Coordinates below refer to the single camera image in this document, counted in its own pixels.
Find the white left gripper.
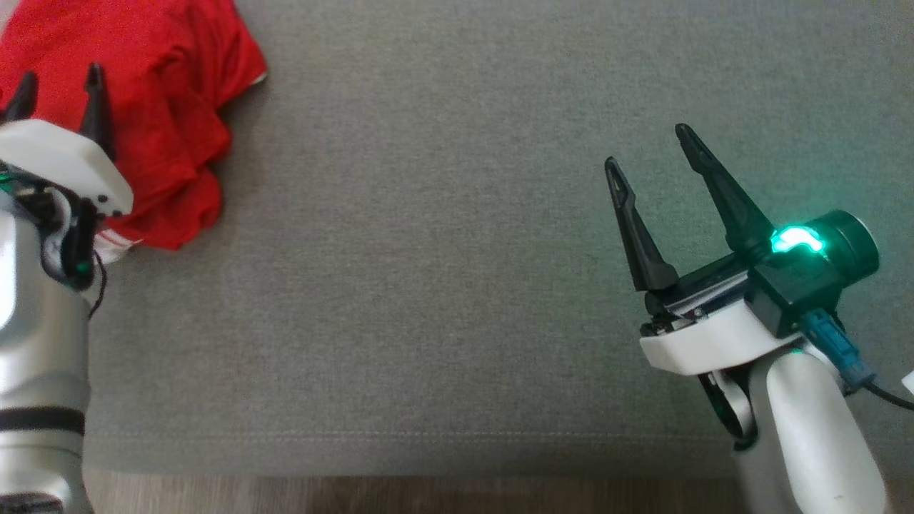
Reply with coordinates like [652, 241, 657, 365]
[0, 63, 135, 219]

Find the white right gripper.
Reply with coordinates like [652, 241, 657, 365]
[604, 123, 805, 376]

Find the red jersey with striped trim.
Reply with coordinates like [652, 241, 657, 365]
[0, 0, 269, 252]

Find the grey sofa seat cushion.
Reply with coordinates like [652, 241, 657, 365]
[0, 0, 914, 476]

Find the black left cable, blue plug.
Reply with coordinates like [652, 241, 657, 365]
[87, 250, 109, 320]

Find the black cable, blue plug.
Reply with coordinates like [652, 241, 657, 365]
[87, 250, 109, 320]
[800, 308, 914, 412]

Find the black right cable, blue plug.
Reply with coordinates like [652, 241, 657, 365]
[800, 308, 914, 412]

